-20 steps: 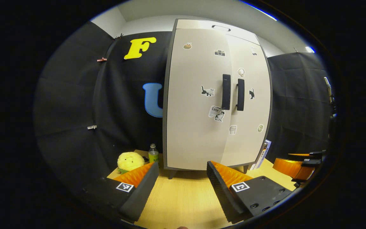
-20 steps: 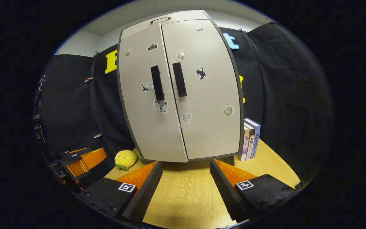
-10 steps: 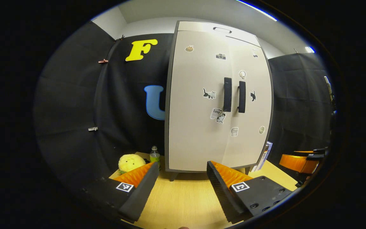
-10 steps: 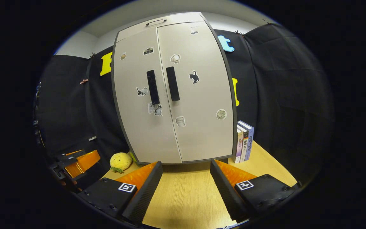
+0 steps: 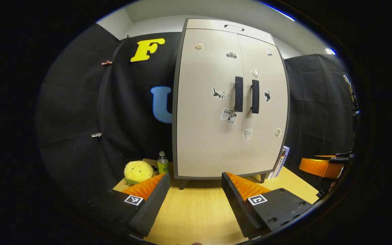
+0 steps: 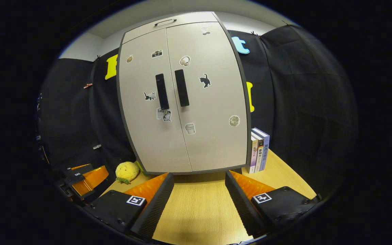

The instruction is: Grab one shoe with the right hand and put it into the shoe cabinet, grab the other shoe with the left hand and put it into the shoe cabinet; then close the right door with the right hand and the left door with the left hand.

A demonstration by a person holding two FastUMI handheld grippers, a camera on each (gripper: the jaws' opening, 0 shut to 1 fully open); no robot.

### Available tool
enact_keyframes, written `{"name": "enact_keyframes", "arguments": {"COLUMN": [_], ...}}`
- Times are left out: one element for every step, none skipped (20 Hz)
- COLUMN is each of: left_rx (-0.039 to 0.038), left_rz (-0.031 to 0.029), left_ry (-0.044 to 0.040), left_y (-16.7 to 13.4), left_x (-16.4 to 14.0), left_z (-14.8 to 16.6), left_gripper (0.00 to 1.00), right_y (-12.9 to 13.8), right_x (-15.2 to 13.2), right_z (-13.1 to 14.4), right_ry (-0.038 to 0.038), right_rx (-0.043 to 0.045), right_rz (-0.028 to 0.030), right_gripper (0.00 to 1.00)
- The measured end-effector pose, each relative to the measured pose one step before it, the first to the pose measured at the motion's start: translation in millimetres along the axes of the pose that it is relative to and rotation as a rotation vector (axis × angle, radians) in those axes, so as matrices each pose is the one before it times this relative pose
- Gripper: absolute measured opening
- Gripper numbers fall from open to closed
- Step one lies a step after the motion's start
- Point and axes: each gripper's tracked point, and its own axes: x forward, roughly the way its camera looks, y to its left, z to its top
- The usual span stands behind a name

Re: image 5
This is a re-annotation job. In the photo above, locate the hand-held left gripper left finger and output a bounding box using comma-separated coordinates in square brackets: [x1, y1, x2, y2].
[80, 173, 171, 239]

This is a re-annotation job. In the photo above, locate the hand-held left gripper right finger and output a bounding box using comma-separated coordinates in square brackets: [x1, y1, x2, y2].
[221, 172, 314, 240]

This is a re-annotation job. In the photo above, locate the white shoe cabinet door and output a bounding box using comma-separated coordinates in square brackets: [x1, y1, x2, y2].
[239, 34, 288, 172]
[177, 29, 246, 177]

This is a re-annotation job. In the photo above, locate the white shoe cabinet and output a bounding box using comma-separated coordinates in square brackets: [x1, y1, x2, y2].
[171, 19, 290, 190]

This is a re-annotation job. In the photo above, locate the white cabinet drawer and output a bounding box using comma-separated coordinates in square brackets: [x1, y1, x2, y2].
[186, 19, 276, 45]

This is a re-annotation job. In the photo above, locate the pale blue book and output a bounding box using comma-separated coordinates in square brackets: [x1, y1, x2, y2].
[274, 146, 290, 178]

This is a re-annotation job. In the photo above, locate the dark book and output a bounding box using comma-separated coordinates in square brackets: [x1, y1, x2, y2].
[270, 147, 288, 179]

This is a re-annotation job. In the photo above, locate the yellow plush toy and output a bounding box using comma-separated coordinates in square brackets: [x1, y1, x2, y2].
[124, 161, 154, 186]

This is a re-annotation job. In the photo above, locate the white and purple book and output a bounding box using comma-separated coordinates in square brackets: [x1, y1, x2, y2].
[267, 150, 285, 179]

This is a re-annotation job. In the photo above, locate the green drink bottle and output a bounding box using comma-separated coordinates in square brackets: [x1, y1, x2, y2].
[157, 151, 169, 175]

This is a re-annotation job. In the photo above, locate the black backdrop cloth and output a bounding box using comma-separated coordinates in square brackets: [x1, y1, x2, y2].
[36, 23, 356, 201]

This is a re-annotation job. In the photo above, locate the black door handle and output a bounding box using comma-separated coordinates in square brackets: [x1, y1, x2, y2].
[234, 76, 244, 113]
[250, 80, 260, 114]

